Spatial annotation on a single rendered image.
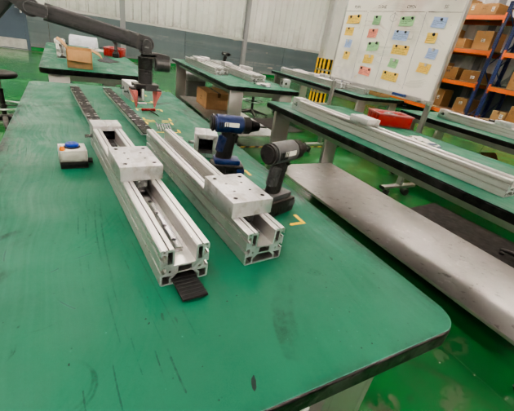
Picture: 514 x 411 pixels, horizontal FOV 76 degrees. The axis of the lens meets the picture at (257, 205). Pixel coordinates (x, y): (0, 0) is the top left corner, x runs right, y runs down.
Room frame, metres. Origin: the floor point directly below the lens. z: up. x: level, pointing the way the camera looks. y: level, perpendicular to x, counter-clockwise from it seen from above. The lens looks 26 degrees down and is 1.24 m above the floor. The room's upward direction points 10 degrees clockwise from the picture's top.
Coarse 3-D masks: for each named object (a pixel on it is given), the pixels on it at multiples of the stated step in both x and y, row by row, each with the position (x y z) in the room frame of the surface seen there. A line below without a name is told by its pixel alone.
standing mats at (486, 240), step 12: (264, 120) 5.87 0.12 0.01; (288, 132) 5.29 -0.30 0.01; (432, 204) 3.17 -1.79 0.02; (432, 216) 2.86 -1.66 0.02; (444, 216) 2.90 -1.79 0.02; (456, 216) 2.95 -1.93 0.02; (456, 228) 2.67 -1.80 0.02; (468, 228) 2.72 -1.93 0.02; (480, 228) 2.76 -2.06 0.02; (468, 240) 2.48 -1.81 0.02; (480, 240) 2.52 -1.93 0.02; (492, 240) 2.56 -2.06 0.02; (504, 240) 2.60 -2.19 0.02; (492, 252) 2.34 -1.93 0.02
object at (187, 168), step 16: (160, 144) 1.10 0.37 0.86; (176, 144) 1.18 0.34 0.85; (160, 160) 1.10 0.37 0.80; (176, 160) 0.97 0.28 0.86; (192, 160) 1.05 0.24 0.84; (176, 176) 0.96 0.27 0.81; (192, 176) 0.87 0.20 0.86; (192, 192) 0.86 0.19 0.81; (208, 208) 0.76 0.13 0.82; (224, 224) 0.69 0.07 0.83; (240, 224) 0.64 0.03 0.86; (256, 224) 0.71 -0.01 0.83; (272, 224) 0.66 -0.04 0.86; (224, 240) 0.68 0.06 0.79; (240, 240) 0.63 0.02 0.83; (256, 240) 0.62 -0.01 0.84; (272, 240) 0.65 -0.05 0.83; (240, 256) 0.62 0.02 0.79; (256, 256) 0.64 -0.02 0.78; (272, 256) 0.65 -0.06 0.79
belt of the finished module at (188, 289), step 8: (184, 272) 0.53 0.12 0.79; (192, 272) 0.54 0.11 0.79; (176, 280) 0.51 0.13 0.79; (184, 280) 0.51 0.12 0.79; (192, 280) 0.52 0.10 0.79; (176, 288) 0.49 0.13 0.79; (184, 288) 0.49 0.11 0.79; (192, 288) 0.49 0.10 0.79; (200, 288) 0.50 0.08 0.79; (184, 296) 0.47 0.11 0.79; (192, 296) 0.47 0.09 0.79; (200, 296) 0.48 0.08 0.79
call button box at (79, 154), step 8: (80, 144) 1.02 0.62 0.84; (64, 152) 0.95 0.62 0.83; (72, 152) 0.96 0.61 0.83; (80, 152) 0.97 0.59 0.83; (64, 160) 0.95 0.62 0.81; (72, 160) 0.96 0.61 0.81; (80, 160) 0.97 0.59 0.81; (88, 160) 1.01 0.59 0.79; (64, 168) 0.94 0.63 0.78; (72, 168) 0.96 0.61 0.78
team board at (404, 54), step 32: (352, 0) 4.43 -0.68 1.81; (384, 0) 4.01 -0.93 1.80; (416, 0) 3.67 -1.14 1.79; (448, 0) 3.39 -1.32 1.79; (352, 32) 4.31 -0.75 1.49; (384, 32) 3.91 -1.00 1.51; (416, 32) 3.58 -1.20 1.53; (448, 32) 3.30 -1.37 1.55; (352, 64) 4.20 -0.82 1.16; (384, 64) 3.80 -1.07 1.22; (416, 64) 3.47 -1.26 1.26; (416, 96) 3.37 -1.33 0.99; (384, 192) 3.19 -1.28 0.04
